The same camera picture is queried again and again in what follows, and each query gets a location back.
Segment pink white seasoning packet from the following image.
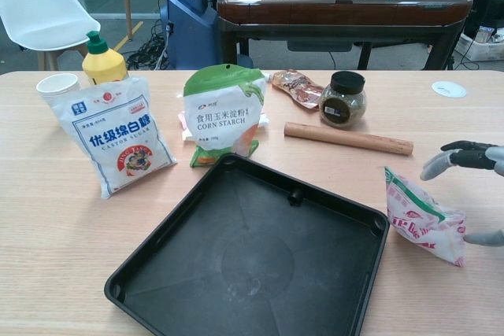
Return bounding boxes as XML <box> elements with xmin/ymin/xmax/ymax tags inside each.
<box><xmin>384</xmin><ymin>165</ymin><xmax>468</xmax><ymax>269</ymax></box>

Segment black floor cables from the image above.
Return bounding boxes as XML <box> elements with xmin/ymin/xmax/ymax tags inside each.
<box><xmin>125</xmin><ymin>23</ymin><xmax>174</xmax><ymax>72</ymax></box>

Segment brown foil snack packet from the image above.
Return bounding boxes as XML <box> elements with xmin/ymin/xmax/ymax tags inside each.
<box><xmin>271</xmin><ymin>69</ymin><xmax>326</xmax><ymax>109</ymax></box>

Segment white castor sugar bag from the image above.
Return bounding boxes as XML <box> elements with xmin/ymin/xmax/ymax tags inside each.
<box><xmin>50</xmin><ymin>76</ymin><xmax>178</xmax><ymax>200</ymax></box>

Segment yellow bottle with green cap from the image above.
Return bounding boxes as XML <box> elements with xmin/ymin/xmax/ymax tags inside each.
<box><xmin>81</xmin><ymin>30</ymin><xmax>130</xmax><ymax>87</ymax></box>

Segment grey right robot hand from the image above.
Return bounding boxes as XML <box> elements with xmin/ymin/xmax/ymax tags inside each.
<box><xmin>419</xmin><ymin>139</ymin><xmax>504</xmax><ymax>249</ymax></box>

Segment blue machine pedestal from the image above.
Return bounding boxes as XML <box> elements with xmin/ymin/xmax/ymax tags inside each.
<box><xmin>163</xmin><ymin>0</ymin><xmax>220</xmax><ymax>70</ymax></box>

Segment white paper cup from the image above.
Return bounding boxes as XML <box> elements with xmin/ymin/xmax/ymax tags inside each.
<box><xmin>35</xmin><ymin>73</ymin><xmax>82</xmax><ymax>124</ymax></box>

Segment dark wood mahjong table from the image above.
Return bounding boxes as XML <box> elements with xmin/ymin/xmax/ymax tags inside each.
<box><xmin>216</xmin><ymin>0</ymin><xmax>473</xmax><ymax>72</ymax></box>

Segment wooden rolling pin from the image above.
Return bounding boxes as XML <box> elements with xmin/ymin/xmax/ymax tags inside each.
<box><xmin>283</xmin><ymin>121</ymin><xmax>414</xmax><ymax>157</ymax></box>

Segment white cardboard box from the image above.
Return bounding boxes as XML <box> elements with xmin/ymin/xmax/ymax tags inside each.
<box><xmin>458</xmin><ymin>24</ymin><xmax>504</xmax><ymax>62</ymax></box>

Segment green white corn starch pouch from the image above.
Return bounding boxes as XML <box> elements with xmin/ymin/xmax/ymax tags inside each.
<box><xmin>183</xmin><ymin>63</ymin><xmax>269</xmax><ymax>168</ymax></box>

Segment white round table grommet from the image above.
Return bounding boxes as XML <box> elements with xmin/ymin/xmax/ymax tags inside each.
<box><xmin>431</xmin><ymin>79</ymin><xmax>468</xmax><ymax>98</ymax></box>

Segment black square plastic tray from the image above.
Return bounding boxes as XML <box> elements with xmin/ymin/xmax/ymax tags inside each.
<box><xmin>103</xmin><ymin>153</ymin><xmax>391</xmax><ymax>336</ymax></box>

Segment glass spice jar black lid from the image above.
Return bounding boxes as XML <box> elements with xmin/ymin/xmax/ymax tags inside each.
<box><xmin>318</xmin><ymin>70</ymin><xmax>369</xmax><ymax>130</ymax></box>

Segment white plastic chair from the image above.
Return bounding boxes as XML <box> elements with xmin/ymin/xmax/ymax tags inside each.
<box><xmin>0</xmin><ymin>0</ymin><xmax>102</xmax><ymax>72</ymax></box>

